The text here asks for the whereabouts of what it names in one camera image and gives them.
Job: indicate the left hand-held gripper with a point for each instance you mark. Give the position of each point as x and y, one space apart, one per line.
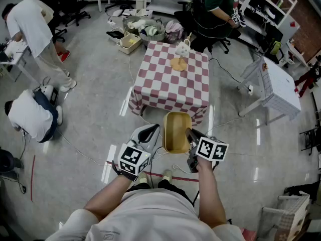
140 144

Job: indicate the white grid cloth table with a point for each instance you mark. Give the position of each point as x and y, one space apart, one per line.
278 84

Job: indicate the person's right shoe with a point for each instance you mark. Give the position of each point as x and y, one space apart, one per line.
167 175

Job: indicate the white floor device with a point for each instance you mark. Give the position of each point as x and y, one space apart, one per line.
47 90

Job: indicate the basket with pink cloth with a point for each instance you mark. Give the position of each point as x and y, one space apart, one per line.
173 30

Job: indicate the wooden mug stand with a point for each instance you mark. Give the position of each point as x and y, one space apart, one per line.
178 64

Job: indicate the white work desk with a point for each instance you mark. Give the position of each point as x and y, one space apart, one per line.
15 54

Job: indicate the person's left shoe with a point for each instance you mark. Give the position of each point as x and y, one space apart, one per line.
143 177

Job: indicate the person's left hand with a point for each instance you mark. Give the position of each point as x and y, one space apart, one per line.
123 173

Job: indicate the person's left forearm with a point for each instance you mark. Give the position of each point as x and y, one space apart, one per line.
110 197

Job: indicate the person's right forearm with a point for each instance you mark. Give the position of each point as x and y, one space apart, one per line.
209 197

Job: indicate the white shelf unit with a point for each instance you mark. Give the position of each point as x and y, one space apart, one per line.
270 4

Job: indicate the beige storage bin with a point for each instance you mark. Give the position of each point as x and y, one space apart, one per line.
129 44

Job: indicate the small checked cloth table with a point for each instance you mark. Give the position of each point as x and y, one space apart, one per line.
293 215

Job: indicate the person's white t-shirt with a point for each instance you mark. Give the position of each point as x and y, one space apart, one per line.
150 220

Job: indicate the white power strip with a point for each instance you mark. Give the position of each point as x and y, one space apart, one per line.
250 90

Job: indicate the pink checkered cloth table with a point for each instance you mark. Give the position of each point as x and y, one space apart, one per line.
160 84

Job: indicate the grey laundry basket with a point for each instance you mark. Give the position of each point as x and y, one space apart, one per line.
153 35

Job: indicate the white patterned mug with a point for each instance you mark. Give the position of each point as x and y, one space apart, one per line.
182 49

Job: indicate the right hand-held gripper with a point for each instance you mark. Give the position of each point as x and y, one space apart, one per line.
212 149

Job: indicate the person's black trousers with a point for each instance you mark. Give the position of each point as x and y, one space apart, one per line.
173 188

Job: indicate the dark rolling chair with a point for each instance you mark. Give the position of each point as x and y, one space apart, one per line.
7 159

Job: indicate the black metal rack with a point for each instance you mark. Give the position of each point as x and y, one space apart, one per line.
309 139

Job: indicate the black flat tray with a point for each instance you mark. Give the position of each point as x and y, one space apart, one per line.
115 34

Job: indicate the black green office chair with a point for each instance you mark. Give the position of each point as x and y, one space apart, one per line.
273 44

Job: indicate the person's shoe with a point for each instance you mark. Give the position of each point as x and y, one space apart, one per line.
167 175
143 177

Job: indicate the yellow wooden tray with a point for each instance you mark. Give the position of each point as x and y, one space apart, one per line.
175 132

